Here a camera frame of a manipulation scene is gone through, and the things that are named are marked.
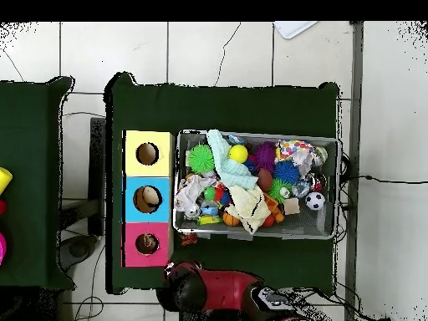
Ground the wooden box with three holes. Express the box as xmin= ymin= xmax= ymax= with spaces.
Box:
xmin=120 ymin=130 xmax=176 ymax=268

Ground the grey round base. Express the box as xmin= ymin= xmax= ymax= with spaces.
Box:
xmin=59 ymin=234 xmax=99 ymax=273

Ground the thin floor cable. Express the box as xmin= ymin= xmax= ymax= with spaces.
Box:
xmin=213 ymin=22 xmax=242 ymax=87

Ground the purple spiky toy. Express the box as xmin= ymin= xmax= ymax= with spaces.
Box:
xmin=253 ymin=140 xmax=278 ymax=174

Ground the clear mesh bin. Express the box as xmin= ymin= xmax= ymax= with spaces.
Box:
xmin=172 ymin=130 xmax=343 ymax=241

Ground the yellow round disc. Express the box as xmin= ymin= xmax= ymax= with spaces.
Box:
xmin=0 ymin=166 xmax=13 ymax=196

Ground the white flat board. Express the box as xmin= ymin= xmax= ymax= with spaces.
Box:
xmin=273 ymin=21 xmax=318 ymax=40

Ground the grey metal rail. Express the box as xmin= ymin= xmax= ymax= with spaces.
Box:
xmin=344 ymin=21 xmax=364 ymax=321

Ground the cream waffle cloth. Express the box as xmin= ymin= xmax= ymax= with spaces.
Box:
xmin=224 ymin=184 xmax=272 ymax=235

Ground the multicoloured patterned cloth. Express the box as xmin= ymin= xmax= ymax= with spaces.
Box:
xmin=276 ymin=138 xmax=329 ymax=178

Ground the plain blue spiky ball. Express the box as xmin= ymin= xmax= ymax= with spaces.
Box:
xmin=273 ymin=160 xmax=301 ymax=186

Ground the brown toy football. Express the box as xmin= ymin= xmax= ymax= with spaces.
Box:
xmin=256 ymin=167 xmax=274 ymax=193

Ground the black cable with connector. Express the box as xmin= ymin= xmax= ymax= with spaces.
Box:
xmin=339 ymin=173 xmax=428 ymax=185

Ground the green spiky ball with eyes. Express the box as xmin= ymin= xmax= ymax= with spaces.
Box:
xmin=267 ymin=178 xmax=292 ymax=204

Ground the mint green waffle cloth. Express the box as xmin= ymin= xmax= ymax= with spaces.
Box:
xmin=206 ymin=129 xmax=259 ymax=191

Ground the tiger plush toy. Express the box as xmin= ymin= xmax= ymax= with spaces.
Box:
xmin=180 ymin=232 xmax=199 ymax=247

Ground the small soccer ball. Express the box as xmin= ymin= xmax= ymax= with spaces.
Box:
xmin=304 ymin=191 xmax=326 ymax=211

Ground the plain green spiky ball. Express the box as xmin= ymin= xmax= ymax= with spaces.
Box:
xmin=187 ymin=144 xmax=216 ymax=175

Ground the smooth yellow ball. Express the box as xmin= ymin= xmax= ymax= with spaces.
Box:
xmin=227 ymin=144 xmax=249 ymax=164

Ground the dark green tablecloth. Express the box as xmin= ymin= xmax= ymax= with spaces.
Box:
xmin=104 ymin=71 xmax=341 ymax=295

